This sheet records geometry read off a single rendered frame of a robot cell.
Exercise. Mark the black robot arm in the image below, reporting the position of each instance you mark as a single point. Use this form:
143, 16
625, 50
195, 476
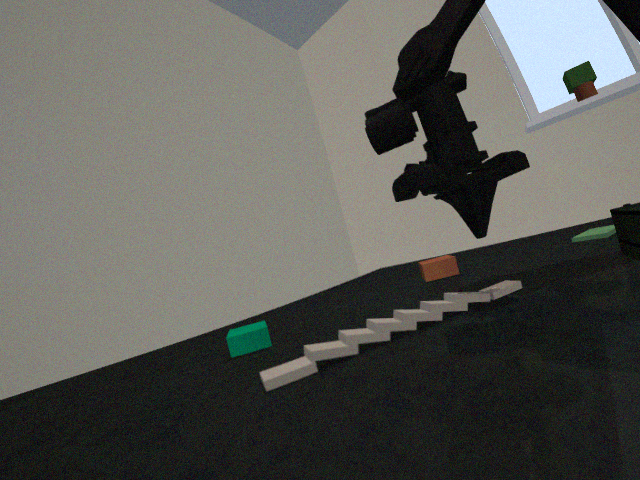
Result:
423, 63

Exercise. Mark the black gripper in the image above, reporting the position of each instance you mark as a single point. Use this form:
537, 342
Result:
456, 153

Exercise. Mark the grey domino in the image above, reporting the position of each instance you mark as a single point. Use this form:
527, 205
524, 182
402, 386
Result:
389, 324
442, 306
408, 315
287, 372
327, 350
362, 336
462, 297
503, 288

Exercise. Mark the orange-brown block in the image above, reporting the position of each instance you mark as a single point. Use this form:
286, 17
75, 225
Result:
437, 268

